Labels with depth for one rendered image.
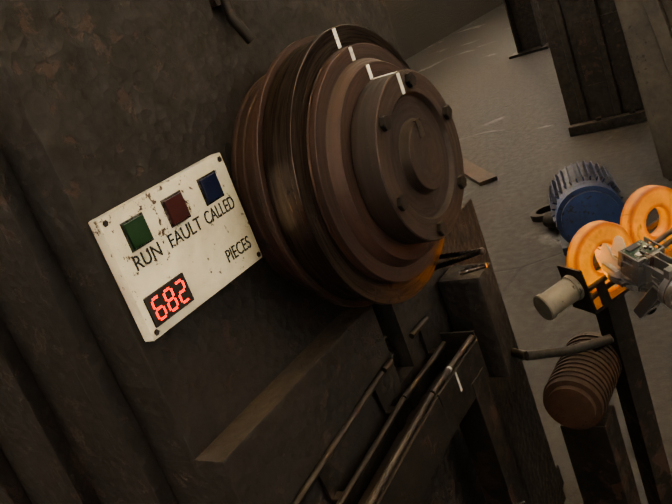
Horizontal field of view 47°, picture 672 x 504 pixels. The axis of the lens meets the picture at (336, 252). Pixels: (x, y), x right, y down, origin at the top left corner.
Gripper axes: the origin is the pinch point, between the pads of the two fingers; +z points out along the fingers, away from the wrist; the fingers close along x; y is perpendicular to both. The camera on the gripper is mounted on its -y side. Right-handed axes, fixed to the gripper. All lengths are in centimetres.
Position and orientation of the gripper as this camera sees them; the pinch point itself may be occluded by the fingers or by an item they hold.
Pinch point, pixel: (600, 253)
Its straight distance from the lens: 173.7
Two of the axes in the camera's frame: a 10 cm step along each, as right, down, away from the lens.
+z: -4.6, -4.2, 7.8
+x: -8.6, 4.2, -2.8
